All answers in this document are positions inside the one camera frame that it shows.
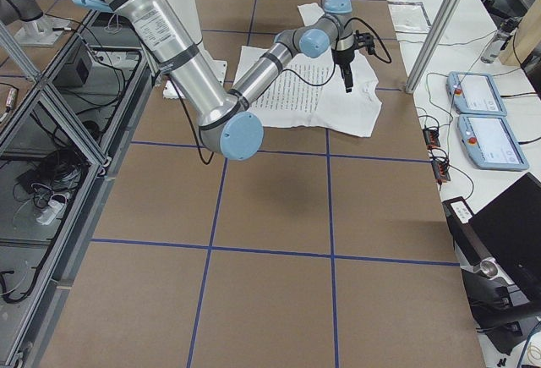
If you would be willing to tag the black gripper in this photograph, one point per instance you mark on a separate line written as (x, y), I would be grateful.
(343, 59)

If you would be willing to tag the white long sleeve printed shirt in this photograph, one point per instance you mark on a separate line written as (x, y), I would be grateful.
(296, 83)

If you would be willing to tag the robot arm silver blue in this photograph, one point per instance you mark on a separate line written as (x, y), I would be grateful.
(225, 124)

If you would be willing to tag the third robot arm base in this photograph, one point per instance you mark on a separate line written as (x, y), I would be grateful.
(38, 30)

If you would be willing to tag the orange circuit board upper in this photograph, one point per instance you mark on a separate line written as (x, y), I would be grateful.
(431, 138)

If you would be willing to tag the orange circuit board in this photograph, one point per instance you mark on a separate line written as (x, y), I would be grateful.
(440, 170)
(431, 138)

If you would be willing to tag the upper blue teach pendant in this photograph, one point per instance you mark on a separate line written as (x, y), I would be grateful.
(475, 93)

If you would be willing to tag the blue teach pendant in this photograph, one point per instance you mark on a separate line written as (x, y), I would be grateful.
(475, 93)
(490, 143)

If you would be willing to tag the orange circuit board lower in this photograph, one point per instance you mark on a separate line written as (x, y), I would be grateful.
(440, 170)

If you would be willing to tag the lower blue teach pendant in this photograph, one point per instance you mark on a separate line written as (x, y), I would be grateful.
(490, 143)

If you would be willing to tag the black device with label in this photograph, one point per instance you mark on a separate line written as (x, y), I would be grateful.
(480, 261)

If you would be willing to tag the grey electronics box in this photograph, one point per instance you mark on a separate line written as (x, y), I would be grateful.
(75, 71)

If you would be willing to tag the white power strip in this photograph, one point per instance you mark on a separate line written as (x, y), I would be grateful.
(55, 205)

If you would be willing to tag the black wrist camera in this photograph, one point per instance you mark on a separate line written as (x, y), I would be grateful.
(364, 40)

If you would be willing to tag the aluminium frame post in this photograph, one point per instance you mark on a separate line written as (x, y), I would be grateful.
(442, 19)

